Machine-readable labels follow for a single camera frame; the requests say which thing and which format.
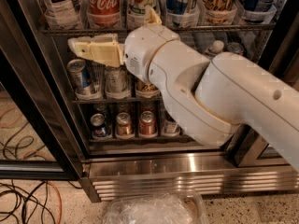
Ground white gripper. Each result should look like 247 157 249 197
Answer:
67 7 179 82

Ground red coke can top shelf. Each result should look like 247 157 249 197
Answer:
89 0 120 27

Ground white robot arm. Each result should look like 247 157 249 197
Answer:
68 12 299 171

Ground white green 7up can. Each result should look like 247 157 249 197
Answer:
127 0 158 28

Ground white silver can middle shelf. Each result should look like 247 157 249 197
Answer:
105 66 129 93

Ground gold can middle shelf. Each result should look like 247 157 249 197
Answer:
136 79 157 92

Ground blue silver can top shelf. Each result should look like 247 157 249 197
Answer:
166 0 199 28

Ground blue silver can shelf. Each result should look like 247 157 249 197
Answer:
166 0 199 28
67 59 95 95

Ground blue silver can middle shelf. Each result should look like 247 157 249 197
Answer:
67 59 95 95

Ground white tea can top shelf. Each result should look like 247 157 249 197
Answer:
43 0 82 29

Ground gold can bottom shelf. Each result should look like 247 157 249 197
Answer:
116 112 133 136

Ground clear water bottle middle shelf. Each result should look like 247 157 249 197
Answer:
205 40 224 58

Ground blue can bottom shelf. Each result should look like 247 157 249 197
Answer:
90 113 110 138

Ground stainless steel fridge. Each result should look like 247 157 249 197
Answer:
0 0 299 202

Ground gold black can top shelf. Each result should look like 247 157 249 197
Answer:
202 0 235 23

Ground red can bottom shelf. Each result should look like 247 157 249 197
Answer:
139 111 156 135

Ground rear red coke can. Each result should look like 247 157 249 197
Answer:
227 42 244 55

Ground brown bottle white cap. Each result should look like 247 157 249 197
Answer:
163 112 179 134

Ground clear plastic bag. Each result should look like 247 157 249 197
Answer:
101 190 210 224

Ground black and orange floor cables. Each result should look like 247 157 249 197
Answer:
0 180 82 224

